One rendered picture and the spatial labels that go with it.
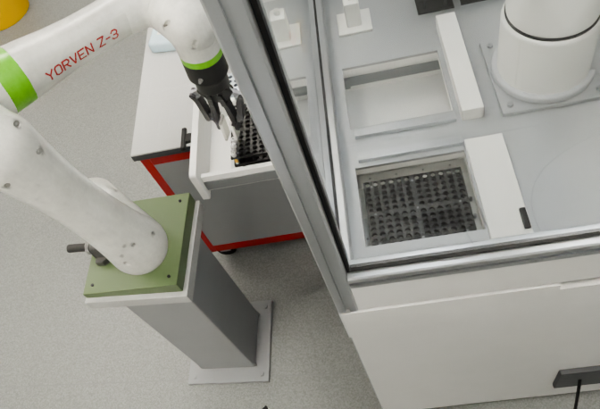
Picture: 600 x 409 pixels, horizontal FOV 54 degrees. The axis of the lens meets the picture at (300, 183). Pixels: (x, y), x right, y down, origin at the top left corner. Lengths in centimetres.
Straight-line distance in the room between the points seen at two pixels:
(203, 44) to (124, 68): 218
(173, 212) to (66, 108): 184
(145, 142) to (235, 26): 128
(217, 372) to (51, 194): 129
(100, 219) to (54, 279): 158
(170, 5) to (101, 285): 75
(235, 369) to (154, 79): 105
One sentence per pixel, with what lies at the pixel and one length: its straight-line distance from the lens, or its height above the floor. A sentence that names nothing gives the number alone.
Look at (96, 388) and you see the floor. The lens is 244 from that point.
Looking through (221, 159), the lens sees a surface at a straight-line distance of 158.
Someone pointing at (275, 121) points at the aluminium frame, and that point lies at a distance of 66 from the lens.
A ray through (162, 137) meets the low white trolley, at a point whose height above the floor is 76.
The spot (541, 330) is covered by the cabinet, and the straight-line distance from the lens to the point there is 144.
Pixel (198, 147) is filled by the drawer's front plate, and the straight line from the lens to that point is 152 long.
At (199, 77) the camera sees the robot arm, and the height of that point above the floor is 120.
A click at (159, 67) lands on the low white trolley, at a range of 203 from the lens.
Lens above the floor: 203
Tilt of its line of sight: 54 degrees down
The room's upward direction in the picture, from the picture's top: 22 degrees counter-clockwise
